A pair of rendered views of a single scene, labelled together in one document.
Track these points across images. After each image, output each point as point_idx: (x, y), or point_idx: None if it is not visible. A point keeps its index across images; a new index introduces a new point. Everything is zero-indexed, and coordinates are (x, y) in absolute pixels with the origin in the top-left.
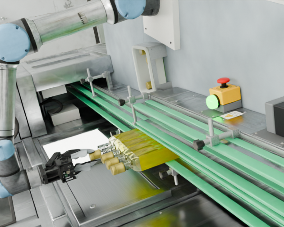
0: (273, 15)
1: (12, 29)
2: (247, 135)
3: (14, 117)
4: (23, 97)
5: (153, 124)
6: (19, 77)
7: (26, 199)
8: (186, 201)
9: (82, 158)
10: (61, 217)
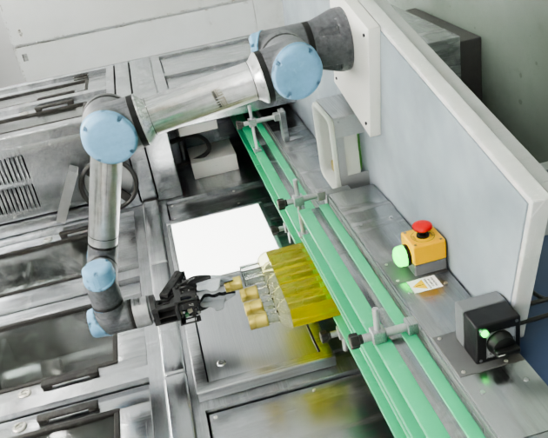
0: (487, 176)
1: (111, 122)
2: (427, 339)
3: (117, 221)
4: None
5: None
6: None
7: None
8: (356, 376)
9: (223, 265)
10: (176, 372)
